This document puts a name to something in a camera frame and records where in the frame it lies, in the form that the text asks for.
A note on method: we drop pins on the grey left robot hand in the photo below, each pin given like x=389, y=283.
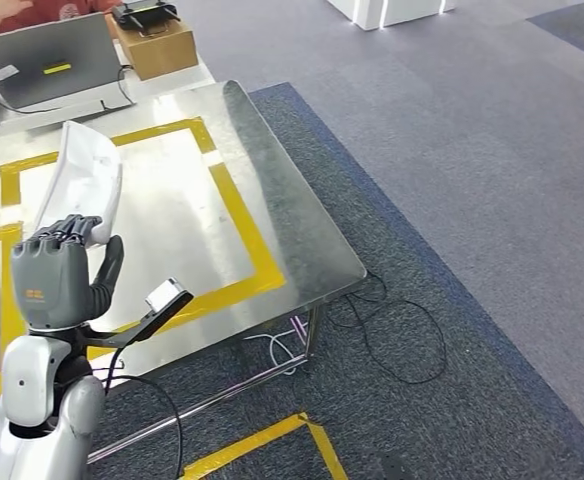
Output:
x=52, y=285

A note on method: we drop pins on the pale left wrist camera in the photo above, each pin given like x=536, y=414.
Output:
x=164, y=295

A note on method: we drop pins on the white curved plastic part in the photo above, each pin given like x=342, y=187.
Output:
x=82, y=179

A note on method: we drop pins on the grey laptop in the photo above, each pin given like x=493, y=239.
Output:
x=47, y=60

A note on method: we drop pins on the black router with antennas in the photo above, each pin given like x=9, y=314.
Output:
x=142, y=13

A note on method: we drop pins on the steel workbench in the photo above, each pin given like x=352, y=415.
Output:
x=172, y=218

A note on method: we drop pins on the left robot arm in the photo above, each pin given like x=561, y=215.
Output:
x=32, y=391

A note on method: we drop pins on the large yellow bench tape square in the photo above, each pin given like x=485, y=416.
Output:
x=245, y=225

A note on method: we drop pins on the brown cardboard box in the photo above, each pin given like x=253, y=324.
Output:
x=157, y=53

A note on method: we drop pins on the white desk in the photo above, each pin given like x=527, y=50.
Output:
x=172, y=78

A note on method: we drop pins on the black camera bracket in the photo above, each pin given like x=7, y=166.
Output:
x=142, y=328

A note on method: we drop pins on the white cabinet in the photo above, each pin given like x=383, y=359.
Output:
x=397, y=12

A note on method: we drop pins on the person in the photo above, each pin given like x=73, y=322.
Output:
x=47, y=10

